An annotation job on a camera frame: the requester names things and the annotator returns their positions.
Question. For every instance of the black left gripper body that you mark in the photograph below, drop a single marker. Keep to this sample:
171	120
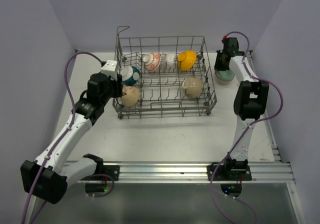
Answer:
114	89

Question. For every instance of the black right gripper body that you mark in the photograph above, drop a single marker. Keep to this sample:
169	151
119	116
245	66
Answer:
219	65

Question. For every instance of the mint green flower bowl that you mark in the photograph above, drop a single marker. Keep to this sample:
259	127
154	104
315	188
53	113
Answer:
224	74

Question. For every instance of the cream bowl bird drawing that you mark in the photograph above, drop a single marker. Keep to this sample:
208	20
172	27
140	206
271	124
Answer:
130	96

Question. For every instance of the beige bowl olive drawing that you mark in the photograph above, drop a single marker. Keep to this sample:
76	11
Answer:
193	87

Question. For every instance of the beige speckled bowl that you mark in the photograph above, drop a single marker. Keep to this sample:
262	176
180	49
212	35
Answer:
223	81

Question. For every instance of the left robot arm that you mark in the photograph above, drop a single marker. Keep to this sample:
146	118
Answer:
47	177

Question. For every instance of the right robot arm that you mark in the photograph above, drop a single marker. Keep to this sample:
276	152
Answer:
237	156

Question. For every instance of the teal and white bowl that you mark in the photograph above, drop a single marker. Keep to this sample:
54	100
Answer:
130	75

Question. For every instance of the yellow ribbed bowl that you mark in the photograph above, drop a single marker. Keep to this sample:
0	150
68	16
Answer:
186	60

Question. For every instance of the small white bowl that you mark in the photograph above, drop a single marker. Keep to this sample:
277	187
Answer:
169	60

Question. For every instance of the white bowl orange pattern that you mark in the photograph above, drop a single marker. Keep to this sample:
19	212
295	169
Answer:
151	61

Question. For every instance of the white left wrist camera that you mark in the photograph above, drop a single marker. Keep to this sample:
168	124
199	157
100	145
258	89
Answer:
110	69

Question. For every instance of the grey wire dish rack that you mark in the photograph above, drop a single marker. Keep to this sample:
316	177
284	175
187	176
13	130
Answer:
161	91

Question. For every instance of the aluminium side rail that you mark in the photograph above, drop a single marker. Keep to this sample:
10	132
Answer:
256	96

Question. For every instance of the aluminium front rail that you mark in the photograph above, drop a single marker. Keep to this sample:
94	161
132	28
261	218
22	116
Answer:
199	173

